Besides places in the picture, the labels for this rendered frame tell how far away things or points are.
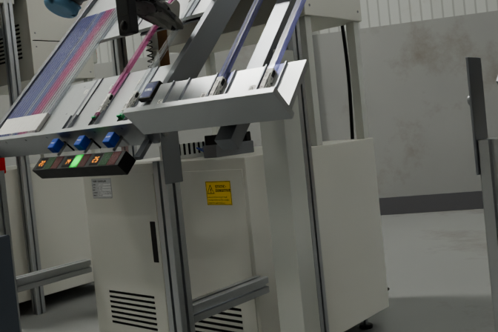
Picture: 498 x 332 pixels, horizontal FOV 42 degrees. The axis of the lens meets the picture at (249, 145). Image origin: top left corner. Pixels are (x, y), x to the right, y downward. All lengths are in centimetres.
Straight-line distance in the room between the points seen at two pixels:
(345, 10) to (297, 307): 108
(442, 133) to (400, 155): 31
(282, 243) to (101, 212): 91
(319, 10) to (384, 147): 266
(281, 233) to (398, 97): 331
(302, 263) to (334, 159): 70
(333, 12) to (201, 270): 87
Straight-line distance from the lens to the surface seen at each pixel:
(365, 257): 209
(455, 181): 457
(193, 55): 152
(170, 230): 139
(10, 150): 190
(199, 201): 174
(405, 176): 455
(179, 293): 141
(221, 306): 151
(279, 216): 128
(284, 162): 126
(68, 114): 172
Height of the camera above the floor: 69
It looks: 1 degrees down
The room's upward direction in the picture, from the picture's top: 6 degrees counter-clockwise
